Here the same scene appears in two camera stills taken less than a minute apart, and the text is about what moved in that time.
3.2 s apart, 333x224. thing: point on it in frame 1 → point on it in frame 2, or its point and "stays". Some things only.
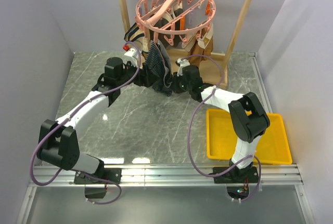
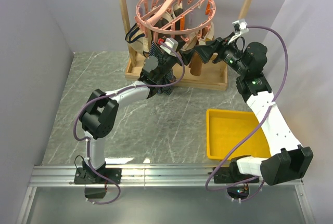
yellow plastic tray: (273, 147) stays
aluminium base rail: (42, 175) stays
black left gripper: (145, 78) → (186, 55)
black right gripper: (175, 80) → (219, 46)
